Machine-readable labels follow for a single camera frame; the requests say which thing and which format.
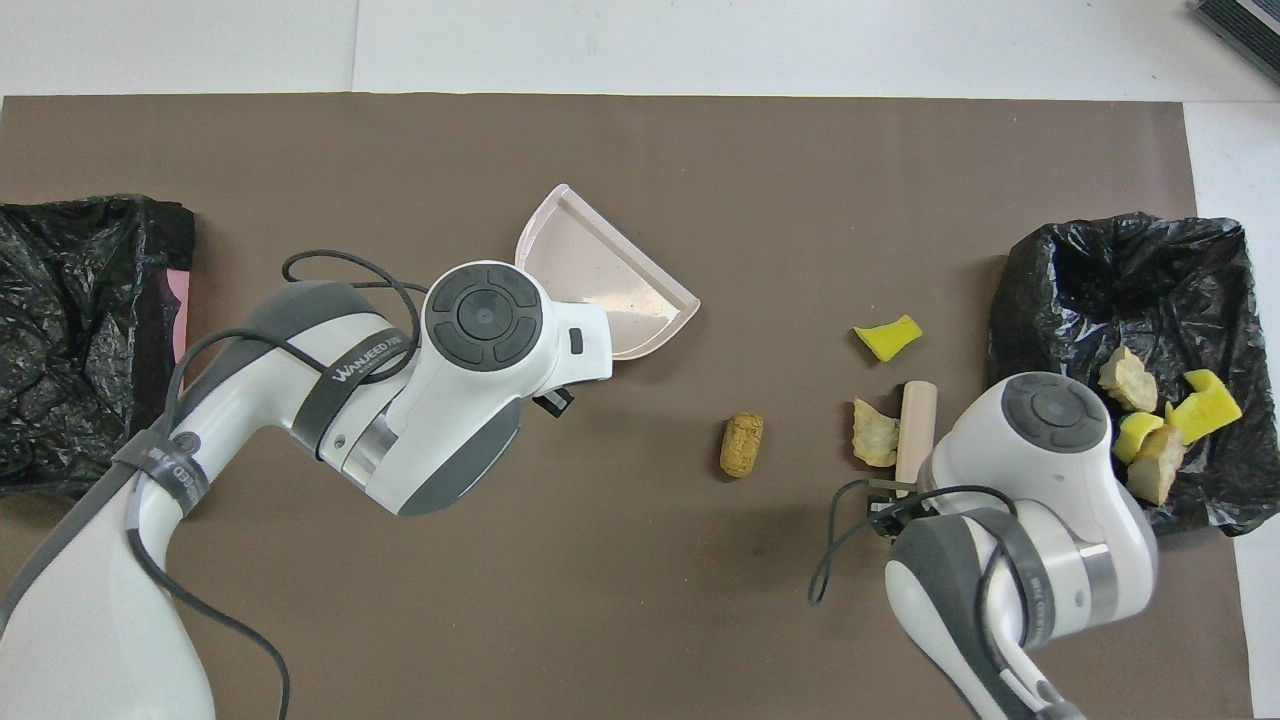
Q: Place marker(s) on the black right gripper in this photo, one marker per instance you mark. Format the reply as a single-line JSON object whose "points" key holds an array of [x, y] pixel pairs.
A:
{"points": [[898, 520]]}

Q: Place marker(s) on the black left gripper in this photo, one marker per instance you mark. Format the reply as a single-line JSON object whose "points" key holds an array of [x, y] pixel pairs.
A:
{"points": [[555, 402]]}

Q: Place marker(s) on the beige plastic dustpan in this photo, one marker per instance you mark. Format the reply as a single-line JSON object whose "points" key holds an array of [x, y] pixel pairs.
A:
{"points": [[600, 270]]}

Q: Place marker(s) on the plain yellow sponge piece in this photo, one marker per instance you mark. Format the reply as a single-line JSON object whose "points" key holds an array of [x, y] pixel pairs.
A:
{"points": [[887, 340]]}

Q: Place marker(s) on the compact yellow green sponge piece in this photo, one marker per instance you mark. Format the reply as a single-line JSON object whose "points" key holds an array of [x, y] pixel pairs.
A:
{"points": [[1138, 437]]}

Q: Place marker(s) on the notched yellow green sponge piece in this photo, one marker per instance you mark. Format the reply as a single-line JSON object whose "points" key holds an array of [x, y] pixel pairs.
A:
{"points": [[1205, 405]]}

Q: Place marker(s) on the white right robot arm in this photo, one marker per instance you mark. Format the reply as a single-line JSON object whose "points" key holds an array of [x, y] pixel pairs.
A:
{"points": [[1050, 480]]}

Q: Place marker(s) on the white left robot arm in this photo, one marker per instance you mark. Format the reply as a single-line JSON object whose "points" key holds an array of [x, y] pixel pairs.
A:
{"points": [[440, 420]]}

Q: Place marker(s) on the black trash bag bin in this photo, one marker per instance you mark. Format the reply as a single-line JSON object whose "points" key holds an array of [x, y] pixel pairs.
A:
{"points": [[1130, 290]]}

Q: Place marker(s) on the pink plastic bin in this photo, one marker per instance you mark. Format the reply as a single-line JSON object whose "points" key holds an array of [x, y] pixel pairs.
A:
{"points": [[181, 320]]}

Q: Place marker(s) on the black bag over pink bin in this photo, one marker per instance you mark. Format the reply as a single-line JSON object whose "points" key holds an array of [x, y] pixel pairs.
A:
{"points": [[80, 350]]}

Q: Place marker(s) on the brown paper table mat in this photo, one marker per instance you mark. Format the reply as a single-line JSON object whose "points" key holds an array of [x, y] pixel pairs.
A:
{"points": [[700, 600]]}

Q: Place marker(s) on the dark ribbed device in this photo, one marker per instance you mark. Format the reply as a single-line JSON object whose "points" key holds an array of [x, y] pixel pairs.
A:
{"points": [[1245, 30]]}

